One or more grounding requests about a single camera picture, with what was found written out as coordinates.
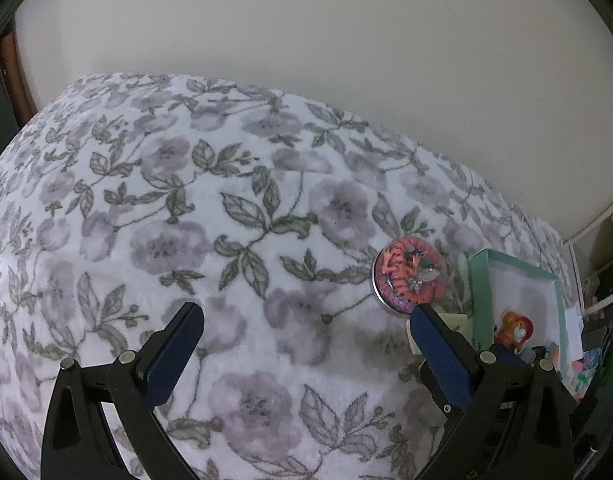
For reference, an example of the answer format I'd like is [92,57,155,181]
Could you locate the brown pup toy figure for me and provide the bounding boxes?
[494,311,535,354]

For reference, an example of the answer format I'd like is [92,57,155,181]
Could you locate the cream plastic bracket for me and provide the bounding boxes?
[407,312,471,356]

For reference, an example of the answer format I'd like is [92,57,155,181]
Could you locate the teal cardboard box tray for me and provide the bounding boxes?
[468,249,571,374]

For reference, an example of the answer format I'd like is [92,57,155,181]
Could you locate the white shelf unit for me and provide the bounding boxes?
[564,202,613,321]

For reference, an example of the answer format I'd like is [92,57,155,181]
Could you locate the round tin coiled hairbands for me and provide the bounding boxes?
[372,236,448,316]

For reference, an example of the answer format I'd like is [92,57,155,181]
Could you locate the floral fleece blanket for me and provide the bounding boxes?
[0,74,569,479]

